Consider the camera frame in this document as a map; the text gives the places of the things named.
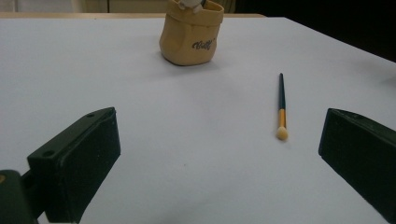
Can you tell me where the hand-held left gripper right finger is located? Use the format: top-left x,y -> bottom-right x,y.
318,107 -> 396,224

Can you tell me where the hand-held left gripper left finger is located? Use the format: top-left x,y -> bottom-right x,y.
27,106 -> 121,224

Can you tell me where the black orange makeup brush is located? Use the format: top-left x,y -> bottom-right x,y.
276,73 -> 290,141

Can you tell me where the white board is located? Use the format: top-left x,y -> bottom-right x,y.
0,17 -> 396,224

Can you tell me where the small pale toy figure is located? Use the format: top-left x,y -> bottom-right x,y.
177,0 -> 204,14

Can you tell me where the tan soft brush holder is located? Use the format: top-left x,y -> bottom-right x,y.
159,0 -> 225,67

